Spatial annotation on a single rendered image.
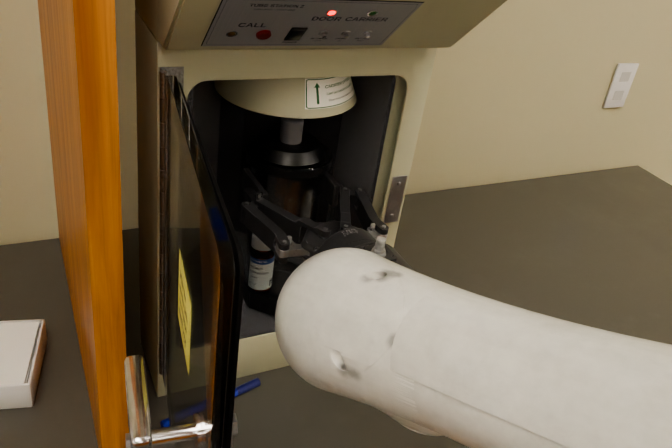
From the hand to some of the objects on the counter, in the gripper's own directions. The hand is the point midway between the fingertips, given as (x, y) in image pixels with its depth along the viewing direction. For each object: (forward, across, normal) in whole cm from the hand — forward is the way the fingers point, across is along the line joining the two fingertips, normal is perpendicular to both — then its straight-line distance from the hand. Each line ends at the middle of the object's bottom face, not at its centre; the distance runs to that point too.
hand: (287, 183), depth 83 cm
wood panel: (+9, +24, +26) cm, 37 cm away
